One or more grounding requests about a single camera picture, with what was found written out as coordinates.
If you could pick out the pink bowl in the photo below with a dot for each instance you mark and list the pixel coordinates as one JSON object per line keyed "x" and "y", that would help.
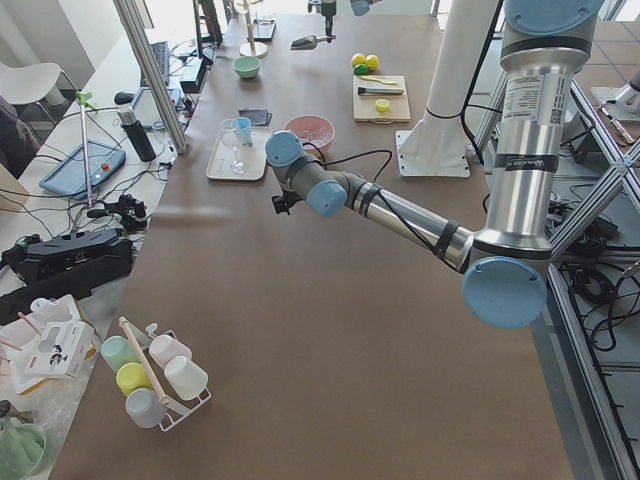
{"x": 310, "y": 120}

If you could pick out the clear wine glass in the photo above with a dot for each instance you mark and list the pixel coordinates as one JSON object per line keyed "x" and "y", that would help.
{"x": 230, "y": 140}

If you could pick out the half lemon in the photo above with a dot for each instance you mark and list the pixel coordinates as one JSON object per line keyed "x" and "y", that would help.
{"x": 382, "y": 105}

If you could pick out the blue teach pendant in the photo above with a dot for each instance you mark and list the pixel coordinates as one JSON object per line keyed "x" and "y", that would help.
{"x": 69, "y": 177}

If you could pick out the black tray with glasses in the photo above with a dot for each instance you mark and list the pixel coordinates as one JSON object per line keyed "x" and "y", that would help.
{"x": 264, "y": 29}

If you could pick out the yellow plastic knife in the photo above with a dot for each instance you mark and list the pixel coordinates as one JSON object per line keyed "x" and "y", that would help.
{"x": 379, "y": 80}

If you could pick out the white cup on rack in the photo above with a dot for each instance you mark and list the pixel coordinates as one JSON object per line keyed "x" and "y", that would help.
{"x": 186, "y": 377}

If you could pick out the grey cup on rack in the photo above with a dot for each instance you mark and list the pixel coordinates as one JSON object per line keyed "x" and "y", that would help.
{"x": 144, "y": 408}

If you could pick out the wooden cutting board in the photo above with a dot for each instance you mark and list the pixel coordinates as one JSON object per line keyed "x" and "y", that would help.
{"x": 364, "y": 109}

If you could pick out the black bag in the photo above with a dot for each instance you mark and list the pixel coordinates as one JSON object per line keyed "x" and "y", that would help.
{"x": 72, "y": 264}

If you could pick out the dark grey folded cloth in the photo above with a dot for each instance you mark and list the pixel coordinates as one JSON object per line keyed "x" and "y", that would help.
{"x": 257, "y": 116}

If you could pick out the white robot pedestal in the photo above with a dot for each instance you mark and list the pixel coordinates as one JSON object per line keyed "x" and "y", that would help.
{"x": 436, "y": 146}

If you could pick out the pink cup on rack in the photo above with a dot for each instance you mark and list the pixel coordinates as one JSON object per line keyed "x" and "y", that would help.
{"x": 164, "y": 348}

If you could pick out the wooden mug tree stand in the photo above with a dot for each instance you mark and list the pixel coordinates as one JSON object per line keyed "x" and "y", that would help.
{"x": 251, "y": 47}

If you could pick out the white wire cup rack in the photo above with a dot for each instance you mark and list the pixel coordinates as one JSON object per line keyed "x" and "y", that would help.
{"x": 178, "y": 410}

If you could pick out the metal ice scoop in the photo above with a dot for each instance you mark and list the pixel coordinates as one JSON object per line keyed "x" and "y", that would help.
{"x": 310, "y": 42}

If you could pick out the white product box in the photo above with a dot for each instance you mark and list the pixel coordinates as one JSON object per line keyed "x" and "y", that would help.
{"x": 60, "y": 350}

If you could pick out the clear ice cubes pile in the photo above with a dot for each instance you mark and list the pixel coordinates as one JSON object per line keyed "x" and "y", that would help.
{"x": 320, "y": 136}

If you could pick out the yellow lemon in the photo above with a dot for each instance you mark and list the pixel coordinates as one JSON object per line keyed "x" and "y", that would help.
{"x": 358, "y": 59}

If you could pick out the blue plastic cup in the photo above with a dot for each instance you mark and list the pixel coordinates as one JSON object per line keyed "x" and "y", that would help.
{"x": 244, "y": 130}

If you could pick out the black water bottle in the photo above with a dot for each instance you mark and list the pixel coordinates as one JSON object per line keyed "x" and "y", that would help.
{"x": 136, "y": 133}

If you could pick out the mint green bowl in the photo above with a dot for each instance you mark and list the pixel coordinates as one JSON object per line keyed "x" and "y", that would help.
{"x": 247, "y": 67}

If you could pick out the green cup on rack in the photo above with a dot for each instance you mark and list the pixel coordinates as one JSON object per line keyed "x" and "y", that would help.
{"x": 116, "y": 351}

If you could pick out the green lime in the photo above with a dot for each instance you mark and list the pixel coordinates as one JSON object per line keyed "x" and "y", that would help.
{"x": 372, "y": 62}

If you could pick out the aluminium frame post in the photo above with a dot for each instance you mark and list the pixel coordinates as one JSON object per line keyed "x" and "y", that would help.
{"x": 132, "y": 23}

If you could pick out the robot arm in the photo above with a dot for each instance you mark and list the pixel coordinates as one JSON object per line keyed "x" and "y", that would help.
{"x": 328, "y": 8}

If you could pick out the yellow cup on rack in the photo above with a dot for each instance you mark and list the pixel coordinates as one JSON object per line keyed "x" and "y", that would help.
{"x": 130, "y": 377}

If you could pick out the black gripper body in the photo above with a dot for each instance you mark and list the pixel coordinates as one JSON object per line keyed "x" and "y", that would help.
{"x": 286, "y": 200}

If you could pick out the metal muddler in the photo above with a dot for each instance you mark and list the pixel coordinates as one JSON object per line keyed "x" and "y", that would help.
{"x": 371, "y": 91}

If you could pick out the wooden stick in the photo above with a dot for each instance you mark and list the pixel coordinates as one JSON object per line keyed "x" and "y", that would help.
{"x": 125, "y": 325}

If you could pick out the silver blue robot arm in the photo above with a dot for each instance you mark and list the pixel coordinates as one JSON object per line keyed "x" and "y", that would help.
{"x": 504, "y": 264}

